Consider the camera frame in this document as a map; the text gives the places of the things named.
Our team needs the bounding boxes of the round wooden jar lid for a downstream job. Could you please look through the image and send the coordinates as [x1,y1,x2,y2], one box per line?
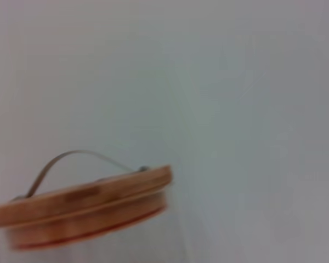
[0,149,173,251]

